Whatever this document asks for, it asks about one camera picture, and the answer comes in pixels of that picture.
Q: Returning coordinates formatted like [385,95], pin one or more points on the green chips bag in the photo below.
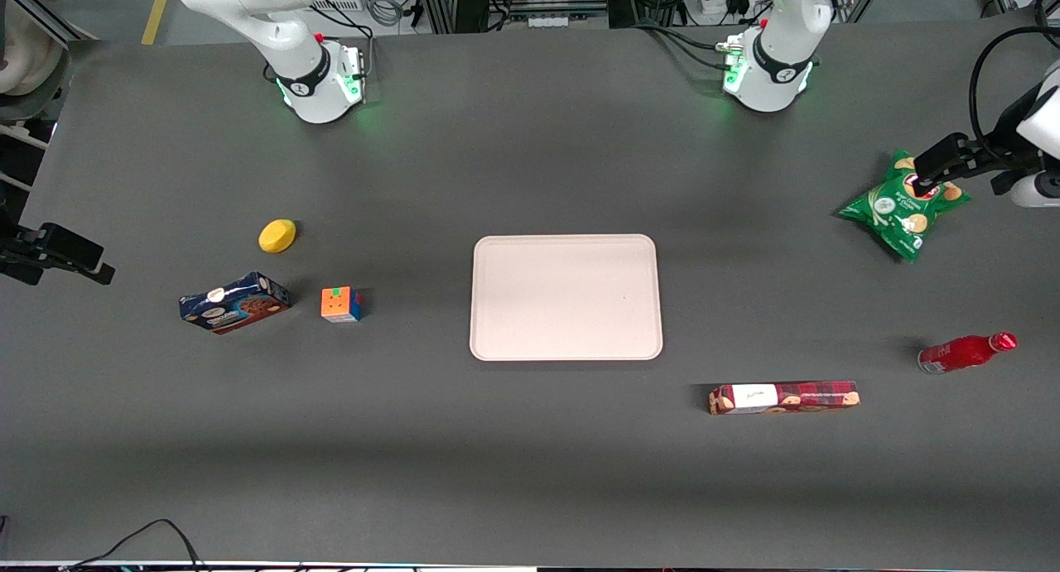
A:
[898,212]

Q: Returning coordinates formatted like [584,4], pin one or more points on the white power strip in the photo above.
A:
[719,5]

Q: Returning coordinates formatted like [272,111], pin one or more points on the red tartan cookie box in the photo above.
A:
[782,397]

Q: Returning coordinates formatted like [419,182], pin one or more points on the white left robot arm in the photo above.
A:
[774,67]

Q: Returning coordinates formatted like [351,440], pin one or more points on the blue cookie box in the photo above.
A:
[234,304]

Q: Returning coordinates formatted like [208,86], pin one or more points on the beige rectangular tray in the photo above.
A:
[566,297]

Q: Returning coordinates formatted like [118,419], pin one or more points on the colourful puzzle cube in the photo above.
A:
[340,305]

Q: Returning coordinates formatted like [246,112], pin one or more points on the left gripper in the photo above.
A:
[987,152]

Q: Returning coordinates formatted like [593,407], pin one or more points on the beige chair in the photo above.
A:
[29,50]

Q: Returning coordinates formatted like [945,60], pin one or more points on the yellow lemon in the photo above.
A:
[277,236]

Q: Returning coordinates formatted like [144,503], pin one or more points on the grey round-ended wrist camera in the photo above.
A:
[1038,190]

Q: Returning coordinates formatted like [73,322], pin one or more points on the red bottle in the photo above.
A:
[961,353]

